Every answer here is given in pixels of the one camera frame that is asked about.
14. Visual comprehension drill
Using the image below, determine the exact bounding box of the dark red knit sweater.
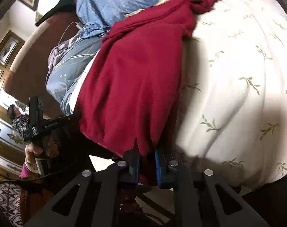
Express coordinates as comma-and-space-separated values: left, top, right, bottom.
74, 0, 218, 156

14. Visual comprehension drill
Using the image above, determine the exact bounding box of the magenta sleeved forearm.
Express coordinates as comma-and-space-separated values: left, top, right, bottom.
0, 162, 54, 227

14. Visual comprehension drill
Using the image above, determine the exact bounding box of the person's left hand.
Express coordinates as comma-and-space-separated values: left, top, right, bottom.
25, 136, 59, 171

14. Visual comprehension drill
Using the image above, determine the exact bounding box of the person in patterned top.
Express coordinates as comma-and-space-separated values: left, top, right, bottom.
7, 105, 29, 138

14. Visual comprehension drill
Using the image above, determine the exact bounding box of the brown wooden headboard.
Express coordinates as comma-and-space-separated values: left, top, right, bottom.
3, 12, 79, 117

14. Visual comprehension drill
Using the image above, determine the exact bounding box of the grey plaid bed sheet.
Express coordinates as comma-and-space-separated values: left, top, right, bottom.
46, 32, 104, 115

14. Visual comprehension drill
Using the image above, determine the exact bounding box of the grey crumpled cloth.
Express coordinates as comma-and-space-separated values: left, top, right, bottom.
48, 37, 78, 74

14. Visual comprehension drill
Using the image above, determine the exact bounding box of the cream leaf-print quilt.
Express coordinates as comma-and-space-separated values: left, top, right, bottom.
67, 0, 287, 191

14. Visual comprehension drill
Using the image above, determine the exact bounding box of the black garment on headboard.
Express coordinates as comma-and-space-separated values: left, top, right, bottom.
35, 0, 76, 27

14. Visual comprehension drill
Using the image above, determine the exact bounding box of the white charger with cable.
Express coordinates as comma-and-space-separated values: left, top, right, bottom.
45, 21, 84, 83

